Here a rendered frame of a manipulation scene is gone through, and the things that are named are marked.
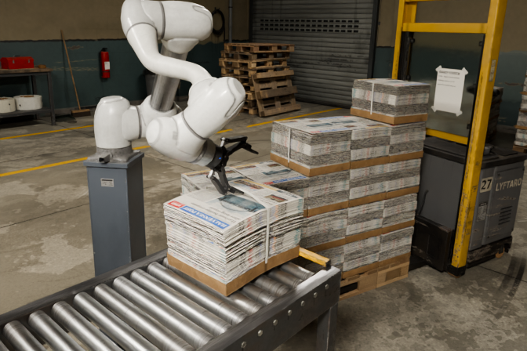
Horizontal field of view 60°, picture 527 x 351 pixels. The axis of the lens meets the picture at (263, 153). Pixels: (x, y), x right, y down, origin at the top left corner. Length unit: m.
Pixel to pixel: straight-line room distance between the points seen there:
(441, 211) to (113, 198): 2.30
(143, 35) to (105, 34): 7.72
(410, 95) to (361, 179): 0.57
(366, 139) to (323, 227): 0.55
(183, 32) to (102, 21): 7.60
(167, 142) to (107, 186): 0.96
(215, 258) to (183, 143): 0.38
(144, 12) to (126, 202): 0.89
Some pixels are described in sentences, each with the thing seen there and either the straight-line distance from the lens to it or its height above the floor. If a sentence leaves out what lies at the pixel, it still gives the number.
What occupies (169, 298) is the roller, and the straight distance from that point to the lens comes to 1.47.
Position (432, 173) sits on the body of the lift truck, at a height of 0.61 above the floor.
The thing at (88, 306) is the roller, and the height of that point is 0.79.
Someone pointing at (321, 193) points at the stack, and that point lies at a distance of 2.52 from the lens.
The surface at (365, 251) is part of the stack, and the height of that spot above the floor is 0.29.
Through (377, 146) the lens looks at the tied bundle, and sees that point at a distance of 2.71.
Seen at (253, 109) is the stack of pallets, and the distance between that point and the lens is 8.70.
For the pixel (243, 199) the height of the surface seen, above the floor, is 1.04.
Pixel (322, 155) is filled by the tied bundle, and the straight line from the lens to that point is 2.45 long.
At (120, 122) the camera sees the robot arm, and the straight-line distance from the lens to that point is 2.09.
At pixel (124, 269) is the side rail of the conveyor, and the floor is 0.80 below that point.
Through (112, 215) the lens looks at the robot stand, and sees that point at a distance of 2.20.
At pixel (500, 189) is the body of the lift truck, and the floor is 0.57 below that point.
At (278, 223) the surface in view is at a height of 0.97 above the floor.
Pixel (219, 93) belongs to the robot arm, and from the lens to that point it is 1.19.
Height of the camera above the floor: 1.58
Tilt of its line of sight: 15 degrees down
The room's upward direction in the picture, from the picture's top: 2 degrees clockwise
